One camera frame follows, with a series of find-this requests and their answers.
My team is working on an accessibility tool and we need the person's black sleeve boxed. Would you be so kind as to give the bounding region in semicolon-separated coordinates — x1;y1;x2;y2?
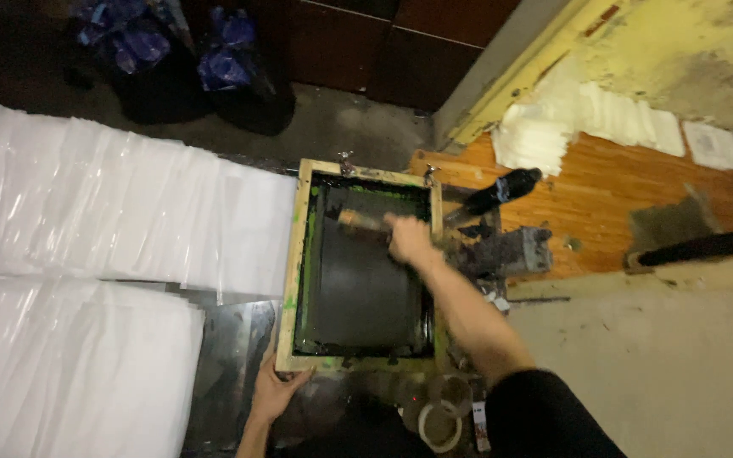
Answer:
485;369;628;458

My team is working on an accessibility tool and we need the black ink bottle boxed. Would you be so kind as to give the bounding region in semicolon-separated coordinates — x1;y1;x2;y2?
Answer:
444;167;543;225

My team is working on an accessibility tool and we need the person's right hand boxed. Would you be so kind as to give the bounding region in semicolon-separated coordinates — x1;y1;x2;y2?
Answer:
383;212;445;267

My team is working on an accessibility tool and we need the ink-stained gray block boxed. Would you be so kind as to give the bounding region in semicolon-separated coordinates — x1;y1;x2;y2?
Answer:
445;226;554;279

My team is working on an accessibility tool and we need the wooden screen printing frame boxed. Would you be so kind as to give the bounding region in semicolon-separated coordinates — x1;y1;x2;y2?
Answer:
275;158;449;374

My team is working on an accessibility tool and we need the black rod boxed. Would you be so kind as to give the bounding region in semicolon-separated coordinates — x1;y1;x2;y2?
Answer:
635;224;733;268

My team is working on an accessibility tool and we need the person's left hand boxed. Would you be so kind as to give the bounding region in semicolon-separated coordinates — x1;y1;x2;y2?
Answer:
251;355;315;423

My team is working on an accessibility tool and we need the dark wooden cabinet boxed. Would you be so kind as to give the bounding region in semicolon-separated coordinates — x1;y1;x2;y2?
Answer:
182;0;523;114

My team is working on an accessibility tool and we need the pile of white plastic bags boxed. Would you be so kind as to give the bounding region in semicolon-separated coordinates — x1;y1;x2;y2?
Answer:
0;275;206;458

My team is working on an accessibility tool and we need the black garbage bag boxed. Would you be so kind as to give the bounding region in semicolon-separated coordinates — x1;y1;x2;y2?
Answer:
197;6;297;137
66;0;213;126

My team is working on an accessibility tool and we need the clear tape roll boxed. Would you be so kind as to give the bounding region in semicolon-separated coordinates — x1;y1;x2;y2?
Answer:
428;374;474;418
417;401;463;454

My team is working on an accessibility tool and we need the wooden squeegee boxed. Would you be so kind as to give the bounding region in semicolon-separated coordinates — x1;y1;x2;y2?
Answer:
337;209;394;244

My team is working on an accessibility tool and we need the row of white plastic bags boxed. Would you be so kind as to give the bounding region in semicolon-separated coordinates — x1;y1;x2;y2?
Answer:
0;102;298;305

